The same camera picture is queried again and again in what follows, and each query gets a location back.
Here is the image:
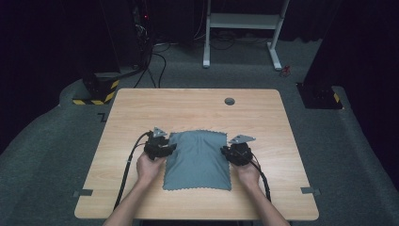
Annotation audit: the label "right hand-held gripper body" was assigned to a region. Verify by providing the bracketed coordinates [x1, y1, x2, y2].
[227, 134, 257, 167]

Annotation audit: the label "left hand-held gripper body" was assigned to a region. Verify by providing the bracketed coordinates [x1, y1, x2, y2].
[143, 126, 172, 161]

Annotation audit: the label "grey-blue microfibre cloth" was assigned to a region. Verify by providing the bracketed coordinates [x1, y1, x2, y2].
[162, 129, 233, 192]

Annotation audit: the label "person's right hand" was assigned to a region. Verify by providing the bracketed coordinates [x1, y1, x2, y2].
[232, 158, 262, 188]

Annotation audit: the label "person's left hand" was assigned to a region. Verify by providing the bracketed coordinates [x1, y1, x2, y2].
[136, 152, 168, 186]

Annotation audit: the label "yellow-black striped stand base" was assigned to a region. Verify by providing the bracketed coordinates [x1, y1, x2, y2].
[72, 73, 121, 106]

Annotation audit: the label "grey tape strip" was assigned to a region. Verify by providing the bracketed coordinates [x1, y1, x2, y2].
[299, 186, 322, 197]
[72, 188, 94, 198]

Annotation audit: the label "small red floor object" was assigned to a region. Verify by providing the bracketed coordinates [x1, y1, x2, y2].
[279, 64, 292, 78]

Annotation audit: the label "black stand base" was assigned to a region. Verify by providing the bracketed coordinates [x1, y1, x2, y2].
[295, 82, 343, 110]

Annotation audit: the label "dark equipment rack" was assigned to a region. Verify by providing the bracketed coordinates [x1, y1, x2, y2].
[130, 0, 155, 69]

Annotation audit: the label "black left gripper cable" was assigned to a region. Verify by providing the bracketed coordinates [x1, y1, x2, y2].
[113, 131, 152, 211]

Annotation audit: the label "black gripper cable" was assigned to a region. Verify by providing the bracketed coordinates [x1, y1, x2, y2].
[113, 131, 152, 211]
[249, 152, 272, 202]

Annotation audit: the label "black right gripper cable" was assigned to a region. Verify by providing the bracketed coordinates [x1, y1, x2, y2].
[249, 152, 272, 202]

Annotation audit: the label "black floor cables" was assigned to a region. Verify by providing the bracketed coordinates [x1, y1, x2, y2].
[133, 40, 172, 89]

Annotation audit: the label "white metal stand frame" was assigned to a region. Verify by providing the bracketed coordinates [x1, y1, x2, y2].
[202, 0, 292, 72]

